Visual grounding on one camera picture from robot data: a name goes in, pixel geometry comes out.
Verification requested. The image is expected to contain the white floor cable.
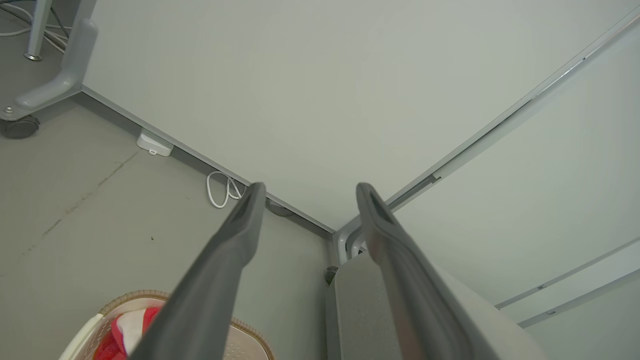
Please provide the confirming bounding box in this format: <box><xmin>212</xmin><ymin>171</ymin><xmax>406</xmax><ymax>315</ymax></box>
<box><xmin>0</xmin><ymin>25</ymin><xmax>69</xmax><ymax>52</ymax></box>

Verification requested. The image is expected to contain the white looped cable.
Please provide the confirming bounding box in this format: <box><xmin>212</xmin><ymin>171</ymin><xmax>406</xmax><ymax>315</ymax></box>
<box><xmin>206</xmin><ymin>171</ymin><xmax>247</xmax><ymax>209</ymax></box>

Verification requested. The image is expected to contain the red basketball jersey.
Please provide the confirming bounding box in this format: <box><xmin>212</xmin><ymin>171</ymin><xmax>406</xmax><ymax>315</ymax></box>
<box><xmin>94</xmin><ymin>306</ymin><xmax>163</xmax><ymax>360</ymax></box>

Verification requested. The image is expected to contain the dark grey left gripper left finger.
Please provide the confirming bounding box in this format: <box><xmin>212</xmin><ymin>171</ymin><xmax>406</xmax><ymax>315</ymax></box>
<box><xmin>129</xmin><ymin>182</ymin><xmax>267</xmax><ymax>360</ymax></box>

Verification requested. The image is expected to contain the grey stand leg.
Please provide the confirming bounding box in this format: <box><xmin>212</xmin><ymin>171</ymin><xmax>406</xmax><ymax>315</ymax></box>
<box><xmin>0</xmin><ymin>18</ymin><xmax>99</xmax><ymax>122</ymax></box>

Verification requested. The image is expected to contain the beige perforated laundry basket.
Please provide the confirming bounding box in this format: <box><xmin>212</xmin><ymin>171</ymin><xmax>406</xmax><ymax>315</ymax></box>
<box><xmin>59</xmin><ymin>289</ymin><xmax>275</xmax><ymax>360</ymax></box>

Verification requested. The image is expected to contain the grey partition corner post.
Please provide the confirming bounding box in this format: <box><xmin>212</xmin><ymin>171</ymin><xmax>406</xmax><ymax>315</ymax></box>
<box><xmin>332</xmin><ymin>220</ymin><xmax>371</xmax><ymax>266</ymax></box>

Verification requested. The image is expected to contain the metal pole with foot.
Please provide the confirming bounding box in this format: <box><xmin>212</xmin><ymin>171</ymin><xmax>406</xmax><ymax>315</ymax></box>
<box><xmin>23</xmin><ymin>0</ymin><xmax>54</xmax><ymax>62</ymax></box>

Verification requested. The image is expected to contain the grey fabric sofa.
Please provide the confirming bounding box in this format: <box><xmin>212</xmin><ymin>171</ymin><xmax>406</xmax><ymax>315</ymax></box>
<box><xmin>325</xmin><ymin>250</ymin><xmax>551</xmax><ymax>360</ymax></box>

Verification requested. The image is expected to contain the dark caster wheel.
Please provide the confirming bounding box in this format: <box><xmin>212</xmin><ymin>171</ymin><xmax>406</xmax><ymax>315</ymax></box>
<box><xmin>0</xmin><ymin>115</ymin><xmax>41</xmax><ymax>140</ymax></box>

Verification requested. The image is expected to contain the white power adapter box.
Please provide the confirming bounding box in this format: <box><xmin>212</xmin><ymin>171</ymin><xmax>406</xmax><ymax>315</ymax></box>
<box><xmin>136</xmin><ymin>128</ymin><xmax>175</xmax><ymax>157</ymax></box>

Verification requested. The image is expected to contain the grey round floor foot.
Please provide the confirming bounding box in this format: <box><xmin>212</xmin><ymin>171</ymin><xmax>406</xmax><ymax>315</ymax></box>
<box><xmin>265</xmin><ymin>199</ymin><xmax>297</xmax><ymax>217</ymax></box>

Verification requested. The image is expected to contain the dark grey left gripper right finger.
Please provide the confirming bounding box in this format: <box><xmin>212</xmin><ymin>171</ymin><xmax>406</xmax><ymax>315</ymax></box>
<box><xmin>355</xmin><ymin>182</ymin><xmax>488</xmax><ymax>360</ymax></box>

